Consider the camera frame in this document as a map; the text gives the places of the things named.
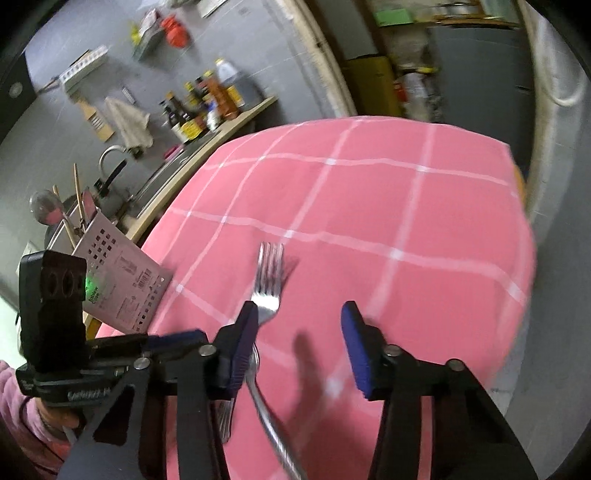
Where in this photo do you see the black sauce bottle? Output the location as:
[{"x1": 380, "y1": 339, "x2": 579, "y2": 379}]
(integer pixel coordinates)
[{"x1": 160, "y1": 92, "x2": 185, "y2": 136}]

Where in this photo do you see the metal fork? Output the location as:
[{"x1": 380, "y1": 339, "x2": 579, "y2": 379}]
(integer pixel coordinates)
[
  {"x1": 215, "y1": 399, "x2": 236, "y2": 444},
  {"x1": 245, "y1": 242, "x2": 309, "y2": 480}
]

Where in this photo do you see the grey wall basket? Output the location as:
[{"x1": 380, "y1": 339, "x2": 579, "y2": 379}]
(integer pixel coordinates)
[{"x1": 131, "y1": 28, "x2": 163, "y2": 61}]

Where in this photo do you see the clear plastic jug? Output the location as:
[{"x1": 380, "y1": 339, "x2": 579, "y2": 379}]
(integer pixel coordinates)
[{"x1": 394, "y1": 69, "x2": 428, "y2": 109}]

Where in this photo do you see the red plastic bag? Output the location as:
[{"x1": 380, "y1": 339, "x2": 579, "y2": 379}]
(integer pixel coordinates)
[{"x1": 161, "y1": 14, "x2": 190, "y2": 47}]

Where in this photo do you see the person's left forearm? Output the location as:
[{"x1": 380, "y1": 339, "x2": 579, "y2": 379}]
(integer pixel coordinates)
[{"x1": 0, "y1": 360, "x2": 77, "y2": 467}]

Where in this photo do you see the large dark oil jug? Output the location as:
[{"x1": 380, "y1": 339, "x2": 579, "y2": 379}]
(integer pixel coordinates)
[{"x1": 215, "y1": 58, "x2": 262, "y2": 106}]

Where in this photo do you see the orange oil bottle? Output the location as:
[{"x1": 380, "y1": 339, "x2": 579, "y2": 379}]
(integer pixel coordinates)
[{"x1": 203, "y1": 70, "x2": 241, "y2": 121}]

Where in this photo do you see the worn wooden door frame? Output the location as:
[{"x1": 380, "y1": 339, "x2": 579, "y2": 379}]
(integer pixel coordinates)
[{"x1": 277, "y1": 0, "x2": 358, "y2": 118}]

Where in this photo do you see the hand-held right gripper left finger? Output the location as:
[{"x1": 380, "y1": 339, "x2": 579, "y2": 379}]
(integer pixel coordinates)
[{"x1": 58, "y1": 300, "x2": 259, "y2": 480}]

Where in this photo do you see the beige hanging towel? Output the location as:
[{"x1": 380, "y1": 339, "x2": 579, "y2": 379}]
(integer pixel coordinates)
[{"x1": 104, "y1": 96, "x2": 153, "y2": 149}]

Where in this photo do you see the pink checked tablecloth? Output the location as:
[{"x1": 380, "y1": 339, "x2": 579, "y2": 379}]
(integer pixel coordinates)
[{"x1": 95, "y1": 115, "x2": 539, "y2": 480}]

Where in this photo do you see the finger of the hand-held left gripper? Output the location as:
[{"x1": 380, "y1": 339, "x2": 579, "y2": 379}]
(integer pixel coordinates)
[{"x1": 85, "y1": 329, "x2": 211, "y2": 370}]

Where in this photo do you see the grey refrigerator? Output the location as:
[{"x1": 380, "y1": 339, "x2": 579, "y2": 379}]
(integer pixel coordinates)
[{"x1": 427, "y1": 21, "x2": 550, "y2": 171}]

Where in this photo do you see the green box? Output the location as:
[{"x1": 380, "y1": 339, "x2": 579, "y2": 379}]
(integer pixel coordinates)
[{"x1": 374, "y1": 8, "x2": 413, "y2": 26}]

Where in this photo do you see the metal kitchen sink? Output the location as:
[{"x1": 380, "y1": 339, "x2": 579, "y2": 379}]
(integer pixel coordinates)
[{"x1": 131, "y1": 150, "x2": 211, "y2": 220}]

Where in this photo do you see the yellow crate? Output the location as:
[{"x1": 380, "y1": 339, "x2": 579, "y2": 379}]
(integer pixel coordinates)
[{"x1": 346, "y1": 55, "x2": 400, "y2": 116}]

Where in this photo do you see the black range hood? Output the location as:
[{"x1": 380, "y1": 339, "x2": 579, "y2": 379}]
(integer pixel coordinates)
[{"x1": 0, "y1": 46, "x2": 38, "y2": 139}]

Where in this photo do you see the light wooden chopstick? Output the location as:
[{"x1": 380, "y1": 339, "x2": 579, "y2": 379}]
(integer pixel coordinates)
[
  {"x1": 73, "y1": 163, "x2": 86, "y2": 232},
  {"x1": 52, "y1": 185, "x2": 77, "y2": 247}
]

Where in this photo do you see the wooden grater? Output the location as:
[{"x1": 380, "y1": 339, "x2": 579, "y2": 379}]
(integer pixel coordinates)
[{"x1": 76, "y1": 99, "x2": 116, "y2": 141}]

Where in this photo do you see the white wall knife rack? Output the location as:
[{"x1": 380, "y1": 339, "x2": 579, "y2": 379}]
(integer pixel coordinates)
[{"x1": 59, "y1": 45, "x2": 108, "y2": 90}]

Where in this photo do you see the red and white packet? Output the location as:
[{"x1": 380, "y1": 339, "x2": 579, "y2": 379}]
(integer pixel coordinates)
[{"x1": 139, "y1": 8, "x2": 160, "y2": 38}]

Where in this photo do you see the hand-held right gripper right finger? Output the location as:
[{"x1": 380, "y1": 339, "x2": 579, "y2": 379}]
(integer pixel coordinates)
[{"x1": 341, "y1": 301, "x2": 539, "y2": 480}]

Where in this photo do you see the dark bottle with yellow label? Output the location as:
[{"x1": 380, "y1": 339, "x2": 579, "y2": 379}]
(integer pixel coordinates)
[{"x1": 173, "y1": 99, "x2": 207, "y2": 142}]

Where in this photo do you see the curved metal faucet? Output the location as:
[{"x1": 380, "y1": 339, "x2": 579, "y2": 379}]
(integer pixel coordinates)
[{"x1": 95, "y1": 145, "x2": 129, "y2": 195}]

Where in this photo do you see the white wall socket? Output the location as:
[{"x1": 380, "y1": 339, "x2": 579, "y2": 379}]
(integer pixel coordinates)
[{"x1": 198, "y1": 0, "x2": 232, "y2": 17}]

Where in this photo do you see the perforated pale utensil holder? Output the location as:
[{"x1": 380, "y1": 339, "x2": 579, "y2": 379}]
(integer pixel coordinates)
[{"x1": 71, "y1": 213, "x2": 174, "y2": 335}]

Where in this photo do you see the wok with metal lid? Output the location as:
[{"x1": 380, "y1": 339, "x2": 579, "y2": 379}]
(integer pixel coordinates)
[{"x1": 44, "y1": 194, "x2": 98, "y2": 252}]

